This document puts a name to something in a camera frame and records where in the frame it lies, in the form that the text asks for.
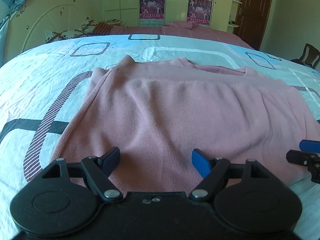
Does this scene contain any wooden chair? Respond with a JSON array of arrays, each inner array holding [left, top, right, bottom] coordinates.
[[291, 43, 320, 70]]

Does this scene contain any patterned light bed sheet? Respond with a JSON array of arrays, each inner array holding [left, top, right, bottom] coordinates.
[[0, 33, 320, 240]]

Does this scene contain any cream round headboard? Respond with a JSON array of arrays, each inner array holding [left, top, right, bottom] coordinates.
[[5, 0, 103, 60]]

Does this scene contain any brown striped cloth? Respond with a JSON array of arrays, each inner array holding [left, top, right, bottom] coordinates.
[[92, 22, 114, 35]]

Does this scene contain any pink wall poster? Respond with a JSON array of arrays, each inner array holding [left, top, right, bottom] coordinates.
[[138, 0, 166, 27], [187, 0, 214, 28]]

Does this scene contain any pink checked bed sheet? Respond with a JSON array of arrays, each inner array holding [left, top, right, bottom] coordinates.
[[110, 21, 255, 51]]

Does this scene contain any brown wooden door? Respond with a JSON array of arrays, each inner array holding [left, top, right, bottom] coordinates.
[[232, 0, 276, 51]]

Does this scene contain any pink sweatshirt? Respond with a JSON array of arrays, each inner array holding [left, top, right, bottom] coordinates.
[[50, 55, 320, 198]]

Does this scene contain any crumpled pink cloth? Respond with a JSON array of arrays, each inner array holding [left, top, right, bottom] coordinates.
[[162, 21, 200, 31]]

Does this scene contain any cream corner shelf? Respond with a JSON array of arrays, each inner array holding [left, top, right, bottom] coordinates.
[[227, 0, 243, 32]]

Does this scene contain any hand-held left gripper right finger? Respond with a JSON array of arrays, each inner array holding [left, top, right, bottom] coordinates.
[[189, 149, 272, 202]]

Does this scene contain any cream wardrobe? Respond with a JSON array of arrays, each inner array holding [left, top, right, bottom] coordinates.
[[100, 0, 243, 33]]

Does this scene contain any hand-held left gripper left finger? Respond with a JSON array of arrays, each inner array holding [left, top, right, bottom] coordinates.
[[41, 147, 124, 203]]

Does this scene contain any floral white pillow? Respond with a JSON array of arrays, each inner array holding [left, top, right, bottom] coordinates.
[[74, 17, 101, 35], [45, 29, 77, 43]]

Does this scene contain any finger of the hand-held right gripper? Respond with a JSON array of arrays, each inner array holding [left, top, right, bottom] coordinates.
[[286, 149, 320, 181], [299, 140, 320, 153]]

